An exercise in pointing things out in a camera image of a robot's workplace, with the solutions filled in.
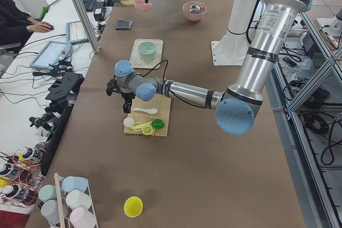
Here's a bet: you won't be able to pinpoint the small pink bowl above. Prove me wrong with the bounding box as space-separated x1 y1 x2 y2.
133 0 152 12

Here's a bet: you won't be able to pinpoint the white ceramic soup spoon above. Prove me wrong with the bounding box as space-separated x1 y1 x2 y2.
134 107 158 115

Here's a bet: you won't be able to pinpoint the large pink bowl with ice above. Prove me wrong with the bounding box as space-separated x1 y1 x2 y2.
182 1 207 21

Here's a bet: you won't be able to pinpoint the person's hand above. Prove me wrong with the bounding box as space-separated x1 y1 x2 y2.
26 22 50 33

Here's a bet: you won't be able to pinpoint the lemon slice near bun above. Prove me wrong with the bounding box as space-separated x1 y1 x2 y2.
131 122 142 131

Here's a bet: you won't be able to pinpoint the wooden cutting board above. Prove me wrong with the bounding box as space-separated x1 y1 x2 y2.
126 95 171 137

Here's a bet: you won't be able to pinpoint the yellow plastic knife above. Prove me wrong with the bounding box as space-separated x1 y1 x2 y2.
130 122 152 130

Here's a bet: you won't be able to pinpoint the lemon slice near lime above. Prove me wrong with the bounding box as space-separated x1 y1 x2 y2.
141 124 155 135

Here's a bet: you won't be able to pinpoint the green lime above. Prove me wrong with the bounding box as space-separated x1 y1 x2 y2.
151 119 165 130

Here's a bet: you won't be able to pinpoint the folded grey cloth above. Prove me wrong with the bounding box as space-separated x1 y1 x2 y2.
115 19 133 30

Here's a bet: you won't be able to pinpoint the white rectangular serving tray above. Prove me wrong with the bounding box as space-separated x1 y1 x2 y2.
129 39 163 69

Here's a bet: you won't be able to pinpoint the black power adapter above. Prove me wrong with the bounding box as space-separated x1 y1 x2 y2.
93 1 106 21

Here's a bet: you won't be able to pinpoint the stacked mint green bowls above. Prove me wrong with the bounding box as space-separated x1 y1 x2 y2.
138 41 157 61

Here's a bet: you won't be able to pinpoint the black tool rack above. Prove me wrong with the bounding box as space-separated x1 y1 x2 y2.
41 72 84 176

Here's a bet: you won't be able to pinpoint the blue teach pendant tablet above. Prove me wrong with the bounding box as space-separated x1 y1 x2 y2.
30 41 72 70

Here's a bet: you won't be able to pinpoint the blue plastic cup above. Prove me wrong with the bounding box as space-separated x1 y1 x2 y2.
61 176 88 193

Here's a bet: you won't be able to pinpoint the wooden cup rack pole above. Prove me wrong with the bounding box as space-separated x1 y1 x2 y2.
53 173 65 228

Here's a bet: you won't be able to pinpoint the yellow plastic cup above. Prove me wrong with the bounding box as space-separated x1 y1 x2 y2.
123 196 143 218

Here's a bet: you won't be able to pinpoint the green grabber tool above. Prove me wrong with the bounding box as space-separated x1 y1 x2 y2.
39 0 60 19

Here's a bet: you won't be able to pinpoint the white plastic cup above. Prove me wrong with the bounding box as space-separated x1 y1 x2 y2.
66 190 92 209

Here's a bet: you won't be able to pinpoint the green plastic cup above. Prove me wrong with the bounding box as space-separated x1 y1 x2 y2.
38 185 57 202

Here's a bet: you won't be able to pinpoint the pink plastic cup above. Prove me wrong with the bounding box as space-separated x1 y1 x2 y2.
69 206 96 228

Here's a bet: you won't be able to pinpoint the grey plastic cup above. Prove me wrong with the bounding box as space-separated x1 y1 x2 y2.
41 199 60 224

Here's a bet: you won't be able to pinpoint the paint bottle middle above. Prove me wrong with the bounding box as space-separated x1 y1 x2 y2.
0 163 21 180

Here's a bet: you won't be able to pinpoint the paint bottle lower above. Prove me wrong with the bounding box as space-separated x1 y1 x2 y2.
2 184 28 202

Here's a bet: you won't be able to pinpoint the aluminium frame post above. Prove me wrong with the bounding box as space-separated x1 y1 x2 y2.
72 0 100 53

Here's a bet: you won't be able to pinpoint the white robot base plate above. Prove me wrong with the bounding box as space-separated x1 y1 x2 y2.
211 41 248 66

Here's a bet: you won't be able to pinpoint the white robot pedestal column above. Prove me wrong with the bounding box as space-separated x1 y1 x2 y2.
226 0 259 45

